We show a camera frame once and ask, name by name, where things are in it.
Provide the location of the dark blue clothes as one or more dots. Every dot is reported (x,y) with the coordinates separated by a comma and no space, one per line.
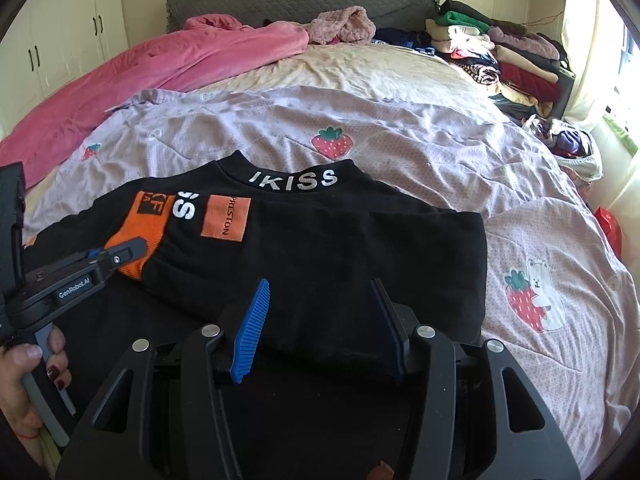
(400,37)

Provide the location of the black sweater with orange patches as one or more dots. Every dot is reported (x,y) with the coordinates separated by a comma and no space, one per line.
(325,260)

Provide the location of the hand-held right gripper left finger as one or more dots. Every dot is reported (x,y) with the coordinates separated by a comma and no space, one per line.
(250,332)

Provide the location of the white bag of clothes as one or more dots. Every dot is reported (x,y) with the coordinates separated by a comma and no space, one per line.
(570,140)

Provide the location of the red plastic bag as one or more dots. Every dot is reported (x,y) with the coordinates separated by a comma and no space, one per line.
(611,227)

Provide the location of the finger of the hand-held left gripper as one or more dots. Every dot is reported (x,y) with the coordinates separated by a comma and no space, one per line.
(125,255)

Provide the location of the cream curtain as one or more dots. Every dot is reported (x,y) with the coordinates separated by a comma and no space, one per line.
(585,85)

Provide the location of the pile of folded clothes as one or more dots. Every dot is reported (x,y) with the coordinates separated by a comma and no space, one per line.
(520,75)

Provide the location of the cream wardrobe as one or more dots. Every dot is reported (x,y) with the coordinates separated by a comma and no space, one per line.
(60,25)

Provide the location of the pink fluffy garment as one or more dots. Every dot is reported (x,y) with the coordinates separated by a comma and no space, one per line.
(345,25)

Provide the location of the pink blanket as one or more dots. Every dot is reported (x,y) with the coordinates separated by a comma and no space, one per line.
(125,80)

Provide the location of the window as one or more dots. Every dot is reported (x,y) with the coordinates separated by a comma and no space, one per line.
(631,60)

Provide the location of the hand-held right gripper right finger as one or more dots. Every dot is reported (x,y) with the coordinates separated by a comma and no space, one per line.
(386,322)

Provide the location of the person's left forearm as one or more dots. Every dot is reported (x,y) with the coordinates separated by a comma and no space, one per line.
(15,457)

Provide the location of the person's left hand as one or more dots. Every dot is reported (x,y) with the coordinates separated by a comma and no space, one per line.
(15,390)

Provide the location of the lilac strawberry print quilt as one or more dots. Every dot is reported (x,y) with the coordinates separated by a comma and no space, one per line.
(410,160)

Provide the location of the beige bed sheet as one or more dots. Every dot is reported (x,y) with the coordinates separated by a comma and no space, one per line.
(375,70)

